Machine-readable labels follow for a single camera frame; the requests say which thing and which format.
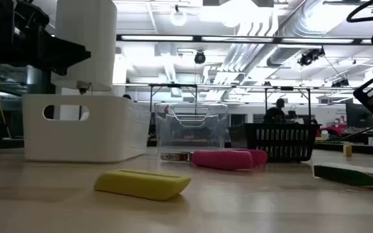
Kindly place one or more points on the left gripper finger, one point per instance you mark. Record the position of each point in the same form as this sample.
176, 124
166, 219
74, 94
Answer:
66, 56

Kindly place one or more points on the Crayola crayon box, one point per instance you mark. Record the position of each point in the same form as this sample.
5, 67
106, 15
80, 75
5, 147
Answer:
351, 176

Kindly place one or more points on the white cylindrical table lamp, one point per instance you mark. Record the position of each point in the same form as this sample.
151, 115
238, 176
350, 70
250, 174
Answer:
86, 39

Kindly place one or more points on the person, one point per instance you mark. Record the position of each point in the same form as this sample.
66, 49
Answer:
274, 115
126, 96

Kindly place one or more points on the white plastic bin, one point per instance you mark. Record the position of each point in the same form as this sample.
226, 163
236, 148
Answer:
86, 139

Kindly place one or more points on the long ceiling light bar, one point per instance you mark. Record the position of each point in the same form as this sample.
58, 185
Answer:
197, 39

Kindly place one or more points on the clear plastic bin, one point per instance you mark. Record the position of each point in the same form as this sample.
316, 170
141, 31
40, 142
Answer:
189, 136

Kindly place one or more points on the black slotted plastic basket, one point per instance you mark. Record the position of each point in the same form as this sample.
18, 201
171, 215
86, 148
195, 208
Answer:
238, 139

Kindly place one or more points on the black ceiling spotlight cluster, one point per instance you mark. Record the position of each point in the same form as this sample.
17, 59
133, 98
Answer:
340, 83
309, 57

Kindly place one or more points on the red object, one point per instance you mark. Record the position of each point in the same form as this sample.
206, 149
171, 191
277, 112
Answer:
335, 130

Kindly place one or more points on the black computer monitor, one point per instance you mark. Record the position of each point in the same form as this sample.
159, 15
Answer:
359, 116

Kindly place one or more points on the black metal rig frame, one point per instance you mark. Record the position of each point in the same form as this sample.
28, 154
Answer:
287, 88
173, 85

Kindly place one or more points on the black ceiling dome camera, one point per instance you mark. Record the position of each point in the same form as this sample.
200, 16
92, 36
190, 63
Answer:
200, 57

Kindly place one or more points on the silver ventilation duct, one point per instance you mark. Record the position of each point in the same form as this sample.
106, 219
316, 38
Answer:
283, 53

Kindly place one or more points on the black aluminium table frame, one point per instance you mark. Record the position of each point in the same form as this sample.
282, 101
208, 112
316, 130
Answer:
368, 149

